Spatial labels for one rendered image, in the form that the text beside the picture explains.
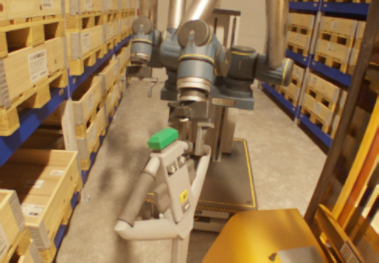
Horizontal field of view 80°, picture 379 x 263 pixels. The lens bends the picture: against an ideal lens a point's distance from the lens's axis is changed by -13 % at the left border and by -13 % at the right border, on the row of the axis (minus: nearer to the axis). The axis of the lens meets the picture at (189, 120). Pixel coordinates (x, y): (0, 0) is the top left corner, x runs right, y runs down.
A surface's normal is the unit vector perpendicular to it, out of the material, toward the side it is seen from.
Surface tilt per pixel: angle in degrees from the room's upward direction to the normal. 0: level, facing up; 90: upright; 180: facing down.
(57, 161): 90
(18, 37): 90
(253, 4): 90
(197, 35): 60
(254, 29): 90
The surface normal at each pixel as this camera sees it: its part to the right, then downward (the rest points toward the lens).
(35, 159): 0.07, 0.42
